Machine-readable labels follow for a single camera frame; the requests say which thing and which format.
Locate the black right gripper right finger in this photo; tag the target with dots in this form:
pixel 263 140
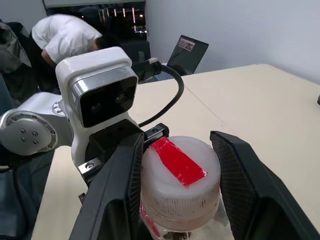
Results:
pixel 252 190

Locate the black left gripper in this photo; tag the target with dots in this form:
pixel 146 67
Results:
pixel 110 137

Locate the white jar with red tape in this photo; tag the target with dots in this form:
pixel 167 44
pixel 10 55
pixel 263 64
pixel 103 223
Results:
pixel 180 185

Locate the person in white shirt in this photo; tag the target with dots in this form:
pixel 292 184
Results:
pixel 65 35

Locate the black open laptop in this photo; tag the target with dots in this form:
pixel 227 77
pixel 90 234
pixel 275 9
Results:
pixel 187 56

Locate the dark jacket on chair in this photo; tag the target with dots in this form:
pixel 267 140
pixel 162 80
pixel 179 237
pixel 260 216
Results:
pixel 12 57

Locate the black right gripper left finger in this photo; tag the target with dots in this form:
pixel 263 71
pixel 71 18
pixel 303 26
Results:
pixel 110 190

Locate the dark window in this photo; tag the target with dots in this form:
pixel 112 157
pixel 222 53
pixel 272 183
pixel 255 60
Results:
pixel 120 17

